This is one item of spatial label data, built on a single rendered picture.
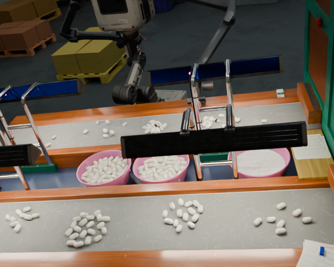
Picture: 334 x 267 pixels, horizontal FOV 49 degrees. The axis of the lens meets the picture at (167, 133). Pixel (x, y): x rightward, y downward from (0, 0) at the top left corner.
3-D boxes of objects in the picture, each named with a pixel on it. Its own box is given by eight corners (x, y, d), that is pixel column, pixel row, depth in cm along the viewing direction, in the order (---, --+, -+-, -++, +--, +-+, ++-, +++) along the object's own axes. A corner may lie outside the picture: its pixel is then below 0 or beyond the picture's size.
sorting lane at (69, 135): (9, 131, 233) (8, 128, 232) (308, 104, 197) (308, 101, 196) (-16, 160, 209) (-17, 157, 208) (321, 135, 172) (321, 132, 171)
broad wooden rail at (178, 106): (26, 139, 251) (16, 115, 241) (304, 115, 214) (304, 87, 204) (18, 149, 241) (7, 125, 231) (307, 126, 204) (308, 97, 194)
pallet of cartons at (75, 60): (98, 51, 569) (90, 25, 548) (145, 50, 534) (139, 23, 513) (52, 85, 484) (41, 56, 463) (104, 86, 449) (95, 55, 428)
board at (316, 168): (287, 133, 171) (287, 131, 170) (321, 131, 168) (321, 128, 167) (298, 180, 144) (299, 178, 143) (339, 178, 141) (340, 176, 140)
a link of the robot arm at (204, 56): (227, 17, 215) (227, 8, 205) (236, 21, 214) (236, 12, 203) (189, 78, 213) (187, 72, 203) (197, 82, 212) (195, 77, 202)
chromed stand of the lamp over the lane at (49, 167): (37, 152, 214) (6, 84, 190) (68, 150, 210) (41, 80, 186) (23, 173, 199) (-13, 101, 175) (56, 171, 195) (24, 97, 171)
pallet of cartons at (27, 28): (59, 40, 660) (52, 18, 639) (27, 59, 601) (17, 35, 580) (16, 41, 712) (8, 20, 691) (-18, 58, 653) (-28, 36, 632)
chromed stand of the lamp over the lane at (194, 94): (201, 140, 195) (189, 62, 171) (239, 137, 191) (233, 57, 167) (200, 162, 179) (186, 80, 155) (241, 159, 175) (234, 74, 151)
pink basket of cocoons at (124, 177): (91, 166, 193) (86, 151, 188) (140, 162, 188) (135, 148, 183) (75, 201, 171) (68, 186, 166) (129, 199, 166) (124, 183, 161)
